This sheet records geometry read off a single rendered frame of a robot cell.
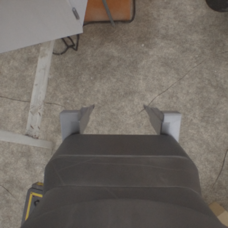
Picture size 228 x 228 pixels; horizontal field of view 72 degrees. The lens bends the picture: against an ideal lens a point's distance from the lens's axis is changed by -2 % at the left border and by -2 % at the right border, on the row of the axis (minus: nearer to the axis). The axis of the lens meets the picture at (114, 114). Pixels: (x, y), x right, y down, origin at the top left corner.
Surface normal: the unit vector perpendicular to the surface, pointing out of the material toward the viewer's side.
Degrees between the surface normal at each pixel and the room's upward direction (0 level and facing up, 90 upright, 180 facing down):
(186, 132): 0
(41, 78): 0
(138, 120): 0
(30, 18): 90
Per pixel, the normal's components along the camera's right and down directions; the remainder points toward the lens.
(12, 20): 0.15, 0.98
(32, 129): -0.13, -0.12
